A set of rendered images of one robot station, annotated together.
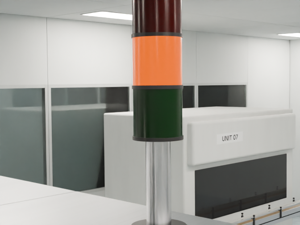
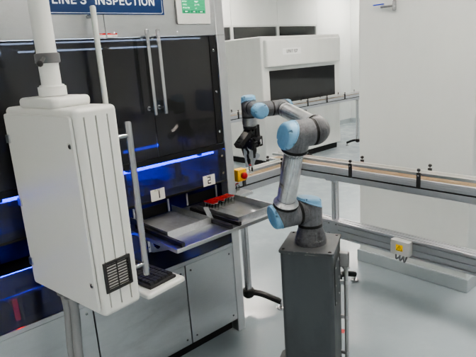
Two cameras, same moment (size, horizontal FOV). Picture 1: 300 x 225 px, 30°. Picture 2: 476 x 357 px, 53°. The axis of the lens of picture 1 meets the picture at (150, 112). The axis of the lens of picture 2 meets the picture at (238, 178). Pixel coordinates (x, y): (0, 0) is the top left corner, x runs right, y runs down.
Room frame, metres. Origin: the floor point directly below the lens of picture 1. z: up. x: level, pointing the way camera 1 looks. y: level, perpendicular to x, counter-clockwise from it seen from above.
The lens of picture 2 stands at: (-2.15, -0.36, 1.67)
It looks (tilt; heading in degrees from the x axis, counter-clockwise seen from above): 14 degrees down; 4
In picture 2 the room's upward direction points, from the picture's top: 4 degrees counter-clockwise
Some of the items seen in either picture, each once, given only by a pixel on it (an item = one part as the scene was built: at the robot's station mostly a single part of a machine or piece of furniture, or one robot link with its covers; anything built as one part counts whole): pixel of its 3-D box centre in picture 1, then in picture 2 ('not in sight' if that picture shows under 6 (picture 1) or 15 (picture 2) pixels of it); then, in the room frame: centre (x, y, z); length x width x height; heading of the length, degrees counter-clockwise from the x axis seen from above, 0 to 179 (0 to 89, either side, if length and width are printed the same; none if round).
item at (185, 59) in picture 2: not in sight; (188, 94); (0.36, 0.06, 1.51); 0.43 x 0.01 x 0.59; 136
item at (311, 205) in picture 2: not in sight; (308, 209); (0.00, -0.52, 0.96); 0.13 x 0.12 x 0.14; 116
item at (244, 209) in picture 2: not in sight; (235, 207); (0.27, -0.16, 0.90); 0.34 x 0.26 x 0.04; 45
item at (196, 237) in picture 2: not in sight; (205, 219); (0.18, 0.00, 0.87); 0.70 x 0.48 x 0.02; 136
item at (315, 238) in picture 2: not in sight; (310, 231); (0.01, -0.53, 0.84); 0.15 x 0.15 x 0.10
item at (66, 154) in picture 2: not in sight; (70, 199); (-0.45, 0.41, 1.19); 0.50 x 0.19 x 0.78; 53
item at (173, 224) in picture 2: not in sight; (170, 220); (0.11, 0.16, 0.90); 0.34 x 0.26 x 0.04; 46
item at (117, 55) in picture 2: not in sight; (109, 104); (0.04, 0.37, 1.51); 0.47 x 0.01 x 0.59; 136
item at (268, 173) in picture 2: not in sight; (256, 173); (0.91, -0.26, 0.92); 0.69 x 0.16 x 0.16; 136
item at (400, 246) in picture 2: not in sight; (401, 246); (0.57, -1.12, 0.50); 0.12 x 0.05 x 0.09; 46
